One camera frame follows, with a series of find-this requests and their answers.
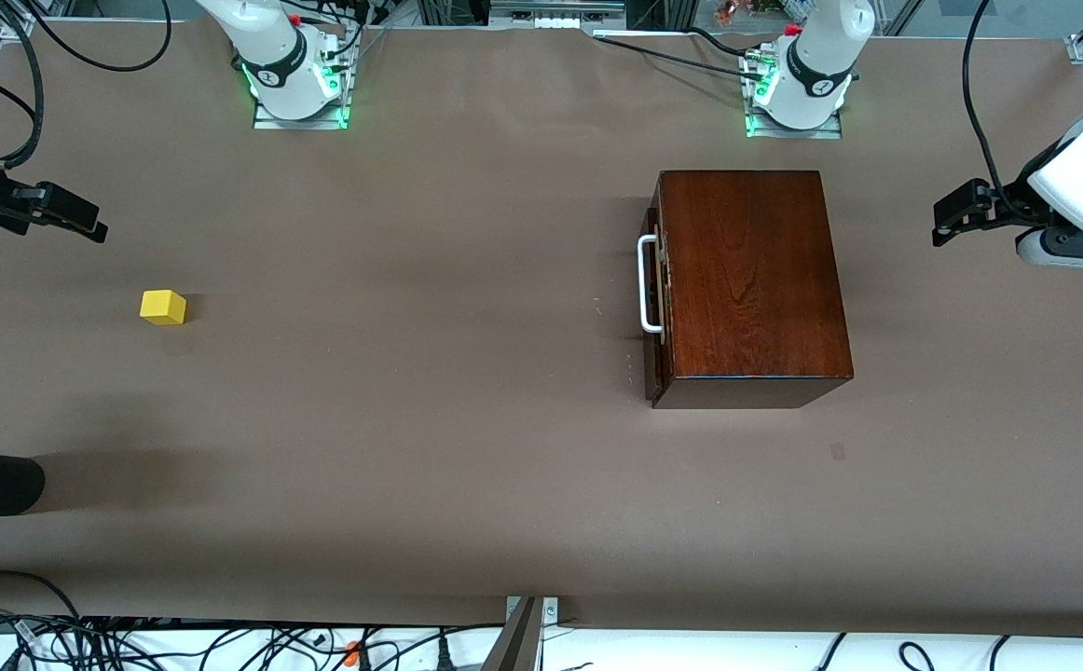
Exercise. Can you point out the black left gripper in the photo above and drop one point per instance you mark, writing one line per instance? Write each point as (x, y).
(1010, 201)

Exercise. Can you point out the yellow block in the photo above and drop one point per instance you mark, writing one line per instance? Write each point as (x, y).
(162, 308)

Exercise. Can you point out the light wood drawer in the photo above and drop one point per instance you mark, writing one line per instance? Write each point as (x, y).
(651, 359)

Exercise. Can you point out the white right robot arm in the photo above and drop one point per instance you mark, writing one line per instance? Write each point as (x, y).
(281, 65)

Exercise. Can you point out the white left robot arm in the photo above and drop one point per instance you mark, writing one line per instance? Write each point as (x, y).
(821, 56)

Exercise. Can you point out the dark brown wooden cabinet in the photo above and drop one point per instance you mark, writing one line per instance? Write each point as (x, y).
(756, 280)

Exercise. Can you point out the grey device box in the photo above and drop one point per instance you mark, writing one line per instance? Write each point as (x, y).
(555, 11)

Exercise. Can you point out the orange connector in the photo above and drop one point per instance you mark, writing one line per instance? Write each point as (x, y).
(352, 652)

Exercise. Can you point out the dark diagonal bar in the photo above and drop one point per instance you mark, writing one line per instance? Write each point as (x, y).
(515, 643)

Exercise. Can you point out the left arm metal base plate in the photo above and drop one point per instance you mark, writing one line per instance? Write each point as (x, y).
(793, 133)

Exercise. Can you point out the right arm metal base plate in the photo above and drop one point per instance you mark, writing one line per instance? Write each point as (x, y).
(299, 124)

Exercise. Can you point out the small metal bracket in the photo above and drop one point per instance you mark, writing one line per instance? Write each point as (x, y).
(551, 610)

